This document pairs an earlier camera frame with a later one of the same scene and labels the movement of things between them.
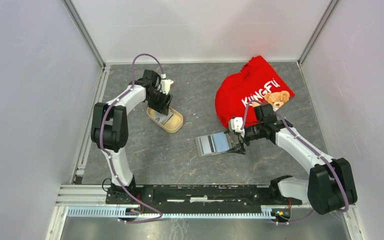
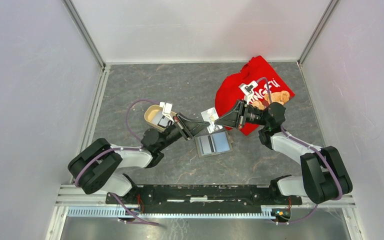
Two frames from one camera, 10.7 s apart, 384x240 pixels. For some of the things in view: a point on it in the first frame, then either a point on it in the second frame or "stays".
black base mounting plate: [198, 198] stays
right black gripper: [237, 149] -> [236, 118]
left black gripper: [162, 107] -> [189, 128]
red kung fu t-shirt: [257, 81] stays
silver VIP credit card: [162, 118] -> [210, 116]
